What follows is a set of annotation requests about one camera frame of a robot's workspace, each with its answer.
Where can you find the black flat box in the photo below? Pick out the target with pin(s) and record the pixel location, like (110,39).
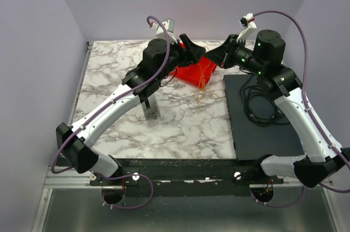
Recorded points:
(258,127)

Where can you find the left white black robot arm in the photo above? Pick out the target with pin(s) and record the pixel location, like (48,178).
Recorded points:
(75,142)

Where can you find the aluminium extrusion rail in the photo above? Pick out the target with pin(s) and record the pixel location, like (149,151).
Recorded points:
(71,179)

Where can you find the red plastic bin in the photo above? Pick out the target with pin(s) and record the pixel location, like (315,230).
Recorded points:
(197,75)

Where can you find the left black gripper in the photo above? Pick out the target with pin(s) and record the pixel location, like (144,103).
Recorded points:
(185,50)

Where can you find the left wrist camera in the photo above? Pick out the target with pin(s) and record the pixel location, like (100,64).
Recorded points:
(169,27)

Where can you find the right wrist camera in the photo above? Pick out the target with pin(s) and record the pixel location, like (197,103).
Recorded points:
(248,23)

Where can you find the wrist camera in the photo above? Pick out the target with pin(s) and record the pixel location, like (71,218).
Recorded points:
(248,23)
(169,27)

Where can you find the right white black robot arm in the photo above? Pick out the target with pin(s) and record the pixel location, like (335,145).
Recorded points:
(323,154)

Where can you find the white plastic cable spool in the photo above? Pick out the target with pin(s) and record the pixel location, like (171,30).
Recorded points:
(150,108)

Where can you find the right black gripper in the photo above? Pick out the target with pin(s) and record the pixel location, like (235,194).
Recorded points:
(229,52)

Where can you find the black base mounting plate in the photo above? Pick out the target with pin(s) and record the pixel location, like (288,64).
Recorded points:
(187,177)

